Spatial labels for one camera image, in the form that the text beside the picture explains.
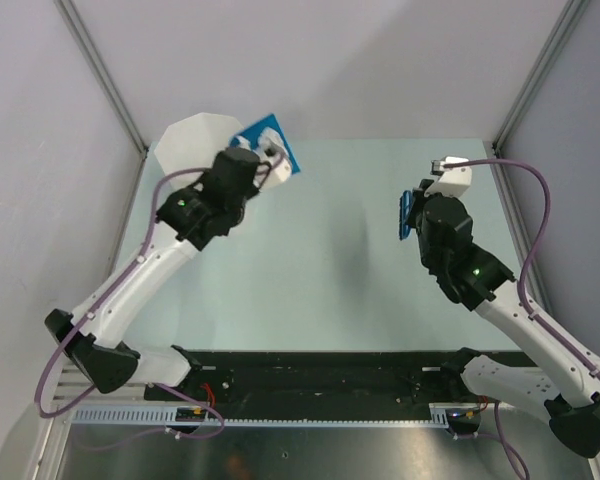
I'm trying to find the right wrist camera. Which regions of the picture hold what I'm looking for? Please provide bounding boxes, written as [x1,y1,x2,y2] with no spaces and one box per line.
[424,156,472,199]

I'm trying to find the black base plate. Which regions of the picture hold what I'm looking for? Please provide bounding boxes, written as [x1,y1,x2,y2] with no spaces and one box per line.
[144,351,489,423]

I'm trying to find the left aluminium frame post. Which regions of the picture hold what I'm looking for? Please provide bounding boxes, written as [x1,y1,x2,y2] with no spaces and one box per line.
[54,0,149,157]

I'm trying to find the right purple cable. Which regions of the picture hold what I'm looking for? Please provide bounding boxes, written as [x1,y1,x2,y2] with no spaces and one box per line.
[444,157,600,477]

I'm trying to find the right aluminium side rail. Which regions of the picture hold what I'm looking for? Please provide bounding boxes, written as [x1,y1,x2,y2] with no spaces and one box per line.
[484,142,553,314]

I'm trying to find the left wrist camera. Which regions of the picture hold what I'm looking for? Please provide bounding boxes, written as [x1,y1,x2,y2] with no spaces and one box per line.
[255,127,293,190]

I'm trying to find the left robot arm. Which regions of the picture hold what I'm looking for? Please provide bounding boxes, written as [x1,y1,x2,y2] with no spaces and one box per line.
[45,147,284,400]

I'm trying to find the purple cable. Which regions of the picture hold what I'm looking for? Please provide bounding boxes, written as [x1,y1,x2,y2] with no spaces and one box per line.
[444,157,600,477]
[33,152,293,453]

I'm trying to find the right aluminium frame post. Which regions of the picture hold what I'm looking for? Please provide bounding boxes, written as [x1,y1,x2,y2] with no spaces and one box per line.
[491,0,590,155]

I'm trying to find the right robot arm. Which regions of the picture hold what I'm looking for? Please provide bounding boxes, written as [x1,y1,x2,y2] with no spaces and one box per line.
[399,180,600,458]

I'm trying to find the blue dustpan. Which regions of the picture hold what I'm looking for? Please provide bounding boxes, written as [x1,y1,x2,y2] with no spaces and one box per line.
[229,113,300,175]

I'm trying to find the white faceted bin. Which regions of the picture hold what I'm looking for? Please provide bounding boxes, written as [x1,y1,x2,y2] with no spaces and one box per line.
[153,112,251,236]

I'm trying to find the aluminium frame post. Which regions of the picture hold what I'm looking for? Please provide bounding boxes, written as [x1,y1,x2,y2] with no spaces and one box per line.
[54,0,149,157]
[491,0,590,155]

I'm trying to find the blue hand brush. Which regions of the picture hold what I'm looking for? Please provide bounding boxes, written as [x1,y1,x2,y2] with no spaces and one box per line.
[398,190,412,241]

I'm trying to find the white slotted cable duct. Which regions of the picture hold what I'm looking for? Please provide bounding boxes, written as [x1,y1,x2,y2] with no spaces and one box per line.
[69,401,456,427]

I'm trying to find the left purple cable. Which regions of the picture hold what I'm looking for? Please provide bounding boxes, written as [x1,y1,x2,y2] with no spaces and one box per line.
[33,152,293,453]

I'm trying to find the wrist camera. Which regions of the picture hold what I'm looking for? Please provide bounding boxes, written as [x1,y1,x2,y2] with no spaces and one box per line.
[255,127,293,190]
[424,156,472,199]

